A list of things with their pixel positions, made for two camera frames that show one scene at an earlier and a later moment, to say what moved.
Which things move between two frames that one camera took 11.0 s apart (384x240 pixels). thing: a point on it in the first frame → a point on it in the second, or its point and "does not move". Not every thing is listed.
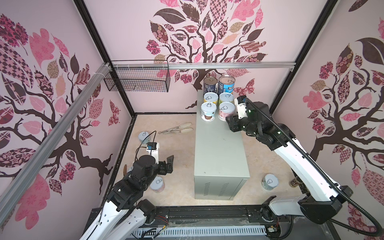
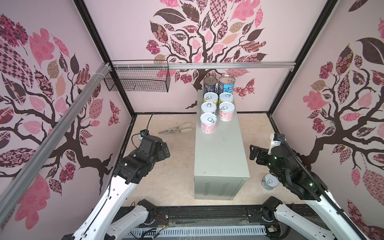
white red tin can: [208, 111] does not move
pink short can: [157, 184] → [208, 123]
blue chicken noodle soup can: [226, 84] does not move
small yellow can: [210, 97] does not move
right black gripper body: [237, 125] → [262, 158]
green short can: [226, 97] does not move
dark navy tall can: [210, 84] does not move
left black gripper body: [162, 168] → [161, 155]
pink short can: [226, 109] does not move
